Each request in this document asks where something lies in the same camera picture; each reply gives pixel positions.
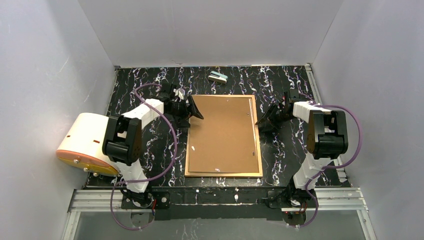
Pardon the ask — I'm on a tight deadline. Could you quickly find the brown cardboard backing board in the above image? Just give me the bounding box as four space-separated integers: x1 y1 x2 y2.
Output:
188 96 260 174

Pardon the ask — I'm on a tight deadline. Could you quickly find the wooden picture frame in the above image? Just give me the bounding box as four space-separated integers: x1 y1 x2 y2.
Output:
184 94 264 179

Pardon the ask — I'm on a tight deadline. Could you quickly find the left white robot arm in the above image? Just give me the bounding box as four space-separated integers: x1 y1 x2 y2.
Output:
101 83 204 194

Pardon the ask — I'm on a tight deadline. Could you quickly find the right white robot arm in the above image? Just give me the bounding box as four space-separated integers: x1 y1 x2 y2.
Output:
256 89 349 191

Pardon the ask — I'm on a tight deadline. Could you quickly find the teal white stapler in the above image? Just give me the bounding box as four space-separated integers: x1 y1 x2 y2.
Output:
207 71 228 84

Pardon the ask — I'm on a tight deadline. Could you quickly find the white cylindrical orange-based device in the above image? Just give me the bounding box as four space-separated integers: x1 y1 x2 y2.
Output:
55 112 119 176

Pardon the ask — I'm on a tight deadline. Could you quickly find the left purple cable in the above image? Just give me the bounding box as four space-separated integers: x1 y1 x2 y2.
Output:
109 82 179 232

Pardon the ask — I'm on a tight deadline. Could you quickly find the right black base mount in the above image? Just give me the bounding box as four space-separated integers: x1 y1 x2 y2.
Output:
262 186 319 227

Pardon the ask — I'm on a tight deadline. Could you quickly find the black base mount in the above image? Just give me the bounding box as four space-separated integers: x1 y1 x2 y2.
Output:
119 186 171 211
262 186 319 227

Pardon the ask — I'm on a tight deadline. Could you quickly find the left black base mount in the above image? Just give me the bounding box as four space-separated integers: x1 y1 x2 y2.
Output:
119 186 171 211

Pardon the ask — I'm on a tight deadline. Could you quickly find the aluminium rail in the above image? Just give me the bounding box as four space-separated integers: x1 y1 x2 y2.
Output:
69 187 369 212

